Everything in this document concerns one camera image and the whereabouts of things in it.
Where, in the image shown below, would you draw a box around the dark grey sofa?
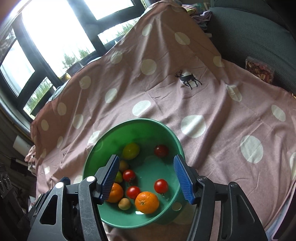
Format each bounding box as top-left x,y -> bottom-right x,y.
208,1 -> 295,93

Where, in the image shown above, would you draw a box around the pink polka dot cloth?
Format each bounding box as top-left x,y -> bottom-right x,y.
31,1 -> 295,238

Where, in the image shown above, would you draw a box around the cherry tomato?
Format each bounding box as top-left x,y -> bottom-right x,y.
154,179 -> 169,194
154,144 -> 169,158
122,169 -> 136,182
126,186 -> 141,200

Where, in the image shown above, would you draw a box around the pink crumpled clothes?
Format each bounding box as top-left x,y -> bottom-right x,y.
25,145 -> 36,174

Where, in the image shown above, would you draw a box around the yellow green lime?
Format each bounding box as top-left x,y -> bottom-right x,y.
122,143 -> 140,160

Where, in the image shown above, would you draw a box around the large orange mandarin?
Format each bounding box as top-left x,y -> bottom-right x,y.
134,191 -> 159,214

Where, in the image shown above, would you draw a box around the green plastic bowl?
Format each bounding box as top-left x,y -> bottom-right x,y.
83,118 -> 186,229

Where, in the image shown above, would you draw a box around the snack packet on sofa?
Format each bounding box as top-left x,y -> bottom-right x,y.
245,56 -> 274,84

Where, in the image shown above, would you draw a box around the black window frame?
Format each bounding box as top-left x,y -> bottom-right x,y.
1,1 -> 146,121

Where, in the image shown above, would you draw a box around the brown longan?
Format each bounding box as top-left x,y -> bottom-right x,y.
118,198 -> 132,211
119,160 -> 129,172

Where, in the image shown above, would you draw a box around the green apple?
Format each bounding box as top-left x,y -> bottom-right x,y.
115,171 -> 123,183

